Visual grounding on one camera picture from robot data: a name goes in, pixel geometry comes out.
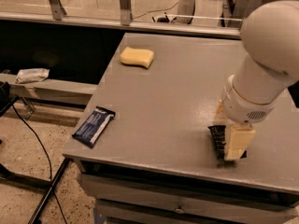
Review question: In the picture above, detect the grey metal shelf ledge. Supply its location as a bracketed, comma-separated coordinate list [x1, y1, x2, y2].
[0, 74, 97, 105]

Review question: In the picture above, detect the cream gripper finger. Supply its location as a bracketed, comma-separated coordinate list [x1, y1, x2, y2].
[224, 123, 256, 161]
[214, 101, 227, 125]

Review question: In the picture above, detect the metal railing frame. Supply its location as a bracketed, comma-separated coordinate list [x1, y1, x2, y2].
[0, 0, 243, 39]

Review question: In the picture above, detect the yellow sponge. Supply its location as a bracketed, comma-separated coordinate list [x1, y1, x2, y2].
[120, 47, 154, 69]

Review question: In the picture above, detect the black cable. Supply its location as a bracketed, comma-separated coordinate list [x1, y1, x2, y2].
[11, 105, 69, 224]

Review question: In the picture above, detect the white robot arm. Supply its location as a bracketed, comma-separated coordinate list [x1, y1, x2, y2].
[213, 0, 299, 161]

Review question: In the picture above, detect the black tripod stand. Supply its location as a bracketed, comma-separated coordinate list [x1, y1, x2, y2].
[0, 81, 71, 224]

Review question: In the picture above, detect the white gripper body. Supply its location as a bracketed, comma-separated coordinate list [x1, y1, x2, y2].
[221, 75, 275, 123]

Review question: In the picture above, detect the grey cabinet drawer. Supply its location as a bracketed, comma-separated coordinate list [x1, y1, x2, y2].
[78, 174, 298, 224]

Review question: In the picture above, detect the black rxbar chocolate wrapper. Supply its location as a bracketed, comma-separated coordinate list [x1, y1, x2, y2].
[207, 124, 248, 161]

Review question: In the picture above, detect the blue snack bar wrapper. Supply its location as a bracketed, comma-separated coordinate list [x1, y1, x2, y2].
[72, 106, 116, 148]

